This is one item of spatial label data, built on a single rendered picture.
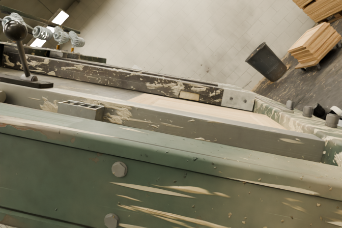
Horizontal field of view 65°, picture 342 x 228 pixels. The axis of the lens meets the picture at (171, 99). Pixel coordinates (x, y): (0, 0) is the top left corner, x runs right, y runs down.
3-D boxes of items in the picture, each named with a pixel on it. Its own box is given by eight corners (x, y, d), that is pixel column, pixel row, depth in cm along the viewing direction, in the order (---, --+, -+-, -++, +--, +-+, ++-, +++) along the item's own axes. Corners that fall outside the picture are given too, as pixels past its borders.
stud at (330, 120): (339, 130, 57) (342, 116, 56) (327, 127, 57) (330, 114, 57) (333, 127, 59) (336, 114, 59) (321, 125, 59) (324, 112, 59)
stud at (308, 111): (313, 119, 70) (316, 108, 69) (303, 117, 70) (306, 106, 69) (309, 117, 72) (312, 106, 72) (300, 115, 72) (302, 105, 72)
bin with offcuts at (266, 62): (294, 63, 481) (268, 38, 481) (274, 84, 483) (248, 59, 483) (283, 66, 532) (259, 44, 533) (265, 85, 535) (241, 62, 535)
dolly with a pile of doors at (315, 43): (349, 41, 346) (326, 20, 346) (320, 71, 348) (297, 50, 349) (324, 49, 407) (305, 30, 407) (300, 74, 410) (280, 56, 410)
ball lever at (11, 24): (33, 91, 53) (16, 26, 45) (15, 87, 53) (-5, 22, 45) (44, 81, 56) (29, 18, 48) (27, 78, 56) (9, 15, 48)
